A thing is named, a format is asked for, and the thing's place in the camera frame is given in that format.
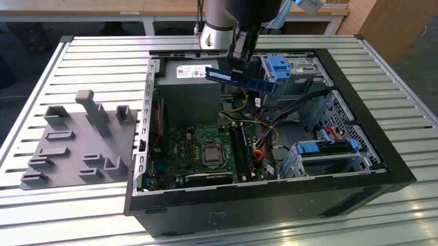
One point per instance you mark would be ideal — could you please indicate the wooden desk white frame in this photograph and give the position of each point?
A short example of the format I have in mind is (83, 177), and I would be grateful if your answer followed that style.
(103, 6)

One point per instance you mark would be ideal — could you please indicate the black RAM slot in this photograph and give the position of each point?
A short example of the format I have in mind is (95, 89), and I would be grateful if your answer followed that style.
(238, 151)

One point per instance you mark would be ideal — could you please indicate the pale blue plastic object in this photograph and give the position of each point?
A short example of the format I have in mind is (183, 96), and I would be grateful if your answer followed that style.
(282, 18)

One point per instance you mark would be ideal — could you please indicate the grey power supply unit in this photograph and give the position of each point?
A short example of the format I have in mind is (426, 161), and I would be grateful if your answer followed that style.
(185, 100)

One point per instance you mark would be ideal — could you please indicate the metal disk bay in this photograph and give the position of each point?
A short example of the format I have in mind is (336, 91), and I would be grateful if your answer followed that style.
(298, 166)

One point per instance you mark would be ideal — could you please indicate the CPU socket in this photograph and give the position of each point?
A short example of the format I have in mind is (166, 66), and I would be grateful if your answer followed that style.
(202, 156)

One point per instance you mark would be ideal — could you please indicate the blue plastic drive bracket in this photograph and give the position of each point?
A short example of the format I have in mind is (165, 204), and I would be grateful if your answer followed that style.
(278, 66)

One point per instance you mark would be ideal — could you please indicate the grey parts rack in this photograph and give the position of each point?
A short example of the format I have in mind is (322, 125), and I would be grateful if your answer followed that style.
(75, 153)

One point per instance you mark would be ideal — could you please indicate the perforated metal drive cage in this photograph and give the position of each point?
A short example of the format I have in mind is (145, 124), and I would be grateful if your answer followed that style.
(342, 112)

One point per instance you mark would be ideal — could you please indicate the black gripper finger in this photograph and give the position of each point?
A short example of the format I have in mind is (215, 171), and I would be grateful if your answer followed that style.
(235, 59)
(251, 41)

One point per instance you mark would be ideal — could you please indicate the round grey speaker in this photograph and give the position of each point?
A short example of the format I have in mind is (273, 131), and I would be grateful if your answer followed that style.
(281, 153)

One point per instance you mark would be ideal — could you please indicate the wooden cabinet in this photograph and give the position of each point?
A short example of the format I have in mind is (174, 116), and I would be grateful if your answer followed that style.
(393, 25)

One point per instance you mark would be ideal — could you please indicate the metal optical drive cage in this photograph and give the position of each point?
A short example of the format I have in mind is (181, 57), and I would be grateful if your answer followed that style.
(294, 89)

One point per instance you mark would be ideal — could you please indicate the black chair base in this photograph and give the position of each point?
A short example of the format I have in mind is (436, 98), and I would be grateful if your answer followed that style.
(36, 36)

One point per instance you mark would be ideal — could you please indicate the green motherboard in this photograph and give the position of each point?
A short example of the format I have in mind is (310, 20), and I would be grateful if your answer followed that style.
(185, 143)

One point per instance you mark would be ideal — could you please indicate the black table corner cap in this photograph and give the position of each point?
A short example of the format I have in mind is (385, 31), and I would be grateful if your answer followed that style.
(67, 39)
(360, 37)

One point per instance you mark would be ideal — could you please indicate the black PC case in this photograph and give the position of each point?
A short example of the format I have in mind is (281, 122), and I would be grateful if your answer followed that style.
(239, 210)

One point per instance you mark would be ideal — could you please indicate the silver CPU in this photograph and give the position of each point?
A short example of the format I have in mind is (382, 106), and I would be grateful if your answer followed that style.
(213, 155)

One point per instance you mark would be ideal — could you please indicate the black graphics card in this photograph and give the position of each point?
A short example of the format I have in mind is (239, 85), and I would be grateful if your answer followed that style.
(209, 179)

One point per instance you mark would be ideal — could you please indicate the hard disk in blue carrier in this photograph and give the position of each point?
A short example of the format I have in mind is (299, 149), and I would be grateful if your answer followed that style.
(307, 148)

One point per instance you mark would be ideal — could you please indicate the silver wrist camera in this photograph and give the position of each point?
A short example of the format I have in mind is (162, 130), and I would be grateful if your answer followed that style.
(313, 6)

